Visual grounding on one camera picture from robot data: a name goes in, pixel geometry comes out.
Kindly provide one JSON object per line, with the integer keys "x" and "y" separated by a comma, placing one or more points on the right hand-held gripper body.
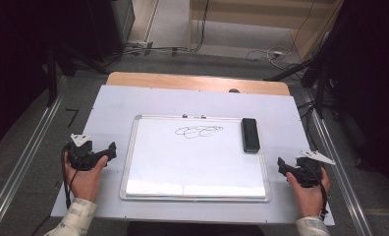
{"x": 308, "y": 170}

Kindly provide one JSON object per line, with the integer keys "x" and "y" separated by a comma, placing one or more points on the person's left hand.
{"x": 84, "y": 183}

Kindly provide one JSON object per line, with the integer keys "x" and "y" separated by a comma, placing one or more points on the large white panel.
{"x": 110, "y": 108}

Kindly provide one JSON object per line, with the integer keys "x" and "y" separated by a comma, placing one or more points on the wooden table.
{"x": 182, "y": 81}

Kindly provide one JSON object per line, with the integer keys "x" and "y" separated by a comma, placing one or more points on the power strip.
{"x": 140, "y": 44}

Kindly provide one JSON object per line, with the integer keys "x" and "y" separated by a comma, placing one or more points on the black cabinet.
{"x": 100, "y": 26}

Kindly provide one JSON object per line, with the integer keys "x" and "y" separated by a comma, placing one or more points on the black whiteboard eraser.
{"x": 250, "y": 135}

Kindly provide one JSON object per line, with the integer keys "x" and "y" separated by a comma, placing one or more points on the silver-framed whiteboard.
{"x": 195, "y": 164}

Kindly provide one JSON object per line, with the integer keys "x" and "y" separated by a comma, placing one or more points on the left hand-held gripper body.
{"x": 81, "y": 155}

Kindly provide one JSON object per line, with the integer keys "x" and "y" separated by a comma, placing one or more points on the aluminium rail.
{"x": 343, "y": 183}
{"x": 22, "y": 164}

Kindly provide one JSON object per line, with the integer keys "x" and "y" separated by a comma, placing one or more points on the black metal stand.
{"x": 320, "y": 91}

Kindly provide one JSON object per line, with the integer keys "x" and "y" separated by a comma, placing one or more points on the person's right hand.
{"x": 308, "y": 200}

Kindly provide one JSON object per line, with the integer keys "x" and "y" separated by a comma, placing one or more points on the light wooden shelf unit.
{"x": 248, "y": 16}

